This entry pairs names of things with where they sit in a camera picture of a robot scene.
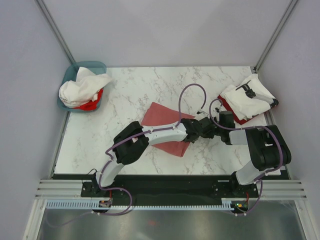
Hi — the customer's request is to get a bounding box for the white slotted cable duct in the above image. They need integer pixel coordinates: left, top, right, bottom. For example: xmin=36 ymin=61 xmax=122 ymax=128
xmin=45 ymin=199 xmax=236 ymax=211

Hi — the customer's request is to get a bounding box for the white printed t-shirt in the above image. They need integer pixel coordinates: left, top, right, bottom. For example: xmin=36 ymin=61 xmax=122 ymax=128
xmin=219 ymin=73 xmax=279 ymax=125

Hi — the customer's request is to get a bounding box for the salmon pink t-shirt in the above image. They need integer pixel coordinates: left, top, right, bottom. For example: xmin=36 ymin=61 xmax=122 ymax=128
xmin=141 ymin=102 xmax=190 ymax=157

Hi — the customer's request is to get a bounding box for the aluminium front rail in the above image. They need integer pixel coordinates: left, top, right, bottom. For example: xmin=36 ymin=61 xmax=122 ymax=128
xmin=35 ymin=179 xmax=307 ymax=201

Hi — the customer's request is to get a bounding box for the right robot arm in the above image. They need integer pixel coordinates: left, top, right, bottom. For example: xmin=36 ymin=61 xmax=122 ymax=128
xmin=210 ymin=111 xmax=292 ymax=197

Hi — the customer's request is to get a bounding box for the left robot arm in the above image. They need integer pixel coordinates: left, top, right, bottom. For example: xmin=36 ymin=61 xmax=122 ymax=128
xmin=92 ymin=117 xmax=216 ymax=197

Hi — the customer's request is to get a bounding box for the crumpled white t-shirt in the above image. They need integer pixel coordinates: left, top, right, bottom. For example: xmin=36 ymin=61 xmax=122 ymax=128
xmin=58 ymin=67 xmax=112 ymax=108

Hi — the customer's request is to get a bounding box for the aluminium frame post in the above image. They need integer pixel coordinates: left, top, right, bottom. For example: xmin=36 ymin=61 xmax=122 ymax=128
xmin=34 ymin=0 xmax=76 ymax=64
xmin=250 ymin=0 xmax=300 ymax=74

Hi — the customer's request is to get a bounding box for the right aluminium frame post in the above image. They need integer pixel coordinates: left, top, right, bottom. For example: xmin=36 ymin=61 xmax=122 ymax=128
xmin=250 ymin=0 xmax=300 ymax=74

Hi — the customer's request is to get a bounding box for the crumpled red t-shirt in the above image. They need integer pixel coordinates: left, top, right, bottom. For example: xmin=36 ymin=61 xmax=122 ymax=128
xmin=75 ymin=88 xmax=104 ymax=112

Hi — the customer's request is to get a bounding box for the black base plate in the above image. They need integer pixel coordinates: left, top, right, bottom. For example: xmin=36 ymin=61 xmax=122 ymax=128
xmin=81 ymin=175 xmax=259 ymax=205

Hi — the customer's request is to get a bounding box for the left aluminium frame post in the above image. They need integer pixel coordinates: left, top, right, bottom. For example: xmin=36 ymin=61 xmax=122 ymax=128
xmin=34 ymin=0 xmax=76 ymax=64

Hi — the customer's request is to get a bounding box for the teal plastic basket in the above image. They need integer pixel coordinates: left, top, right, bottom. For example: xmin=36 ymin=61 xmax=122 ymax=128
xmin=57 ymin=61 xmax=112 ymax=113

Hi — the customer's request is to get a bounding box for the red t-shirt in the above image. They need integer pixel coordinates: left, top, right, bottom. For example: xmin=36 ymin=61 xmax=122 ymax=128
xmin=75 ymin=88 xmax=104 ymax=112
xmin=217 ymin=94 xmax=279 ymax=126

